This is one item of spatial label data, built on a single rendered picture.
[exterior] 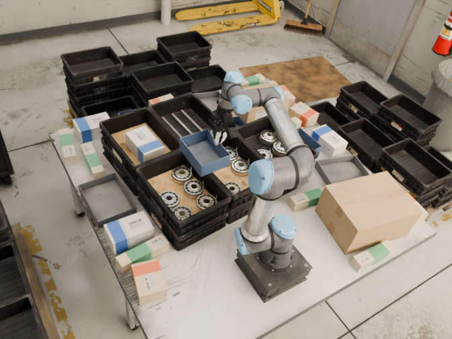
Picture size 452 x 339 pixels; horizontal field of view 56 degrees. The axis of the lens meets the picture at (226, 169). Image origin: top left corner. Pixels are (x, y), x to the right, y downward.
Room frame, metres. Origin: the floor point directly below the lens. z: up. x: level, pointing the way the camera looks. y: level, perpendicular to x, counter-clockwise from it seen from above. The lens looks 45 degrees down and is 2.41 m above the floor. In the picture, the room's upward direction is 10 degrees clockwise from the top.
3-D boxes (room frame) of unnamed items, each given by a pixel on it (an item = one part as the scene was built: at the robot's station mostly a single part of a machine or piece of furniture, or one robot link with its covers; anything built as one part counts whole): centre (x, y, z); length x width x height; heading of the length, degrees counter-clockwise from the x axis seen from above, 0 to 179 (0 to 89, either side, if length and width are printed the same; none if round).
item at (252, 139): (1.79, -0.24, 0.87); 0.40 x 0.30 x 0.11; 44
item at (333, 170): (1.86, -0.68, 0.73); 0.27 x 0.20 x 0.05; 115
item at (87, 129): (1.86, 0.81, 0.74); 0.20 x 0.12 x 0.09; 128
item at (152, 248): (1.08, 0.31, 0.73); 0.24 x 0.06 x 0.06; 134
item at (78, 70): (2.80, 1.16, 0.37); 0.40 x 0.30 x 0.45; 129
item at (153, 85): (2.74, 0.60, 0.37); 0.40 x 0.30 x 0.45; 128
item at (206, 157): (1.42, 0.11, 1.10); 0.20 x 0.15 x 0.07; 39
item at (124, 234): (1.17, 0.40, 0.74); 0.20 x 0.12 x 0.09; 128
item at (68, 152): (1.68, 0.90, 0.73); 0.24 x 0.06 x 0.06; 29
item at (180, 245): (1.37, 0.19, 0.76); 0.40 x 0.30 x 0.12; 44
